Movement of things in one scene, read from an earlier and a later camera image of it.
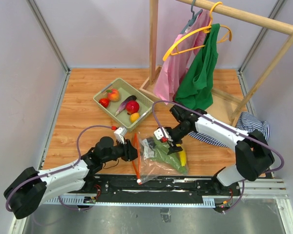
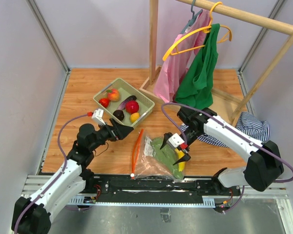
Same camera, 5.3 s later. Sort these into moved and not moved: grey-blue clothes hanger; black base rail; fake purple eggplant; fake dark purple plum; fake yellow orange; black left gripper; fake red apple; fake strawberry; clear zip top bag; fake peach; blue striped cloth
Moved: black left gripper; fake dark purple plum; clear zip top bag
Not moved: blue striped cloth; black base rail; fake red apple; fake peach; fake purple eggplant; fake strawberry; grey-blue clothes hanger; fake yellow orange
